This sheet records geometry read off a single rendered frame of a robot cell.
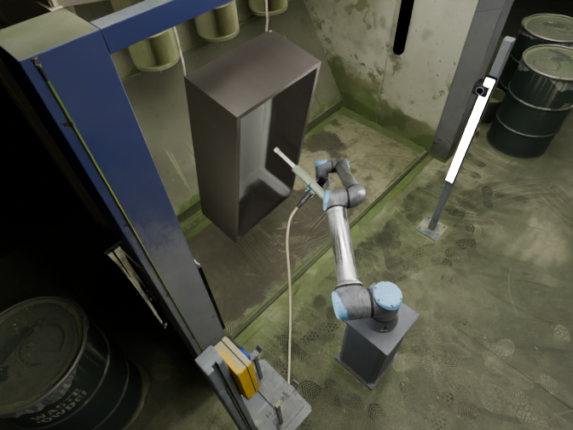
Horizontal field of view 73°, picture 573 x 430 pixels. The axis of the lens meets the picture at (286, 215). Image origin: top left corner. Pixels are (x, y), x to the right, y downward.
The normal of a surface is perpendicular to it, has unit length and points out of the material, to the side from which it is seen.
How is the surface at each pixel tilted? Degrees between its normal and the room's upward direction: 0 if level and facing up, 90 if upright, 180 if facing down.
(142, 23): 90
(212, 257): 0
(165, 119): 57
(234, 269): 0
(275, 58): 12
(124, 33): 90
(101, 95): 90
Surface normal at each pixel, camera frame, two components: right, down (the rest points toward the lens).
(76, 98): 0.72, 0.52
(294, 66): 0.11, -0.52
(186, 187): 0.59, 0.09
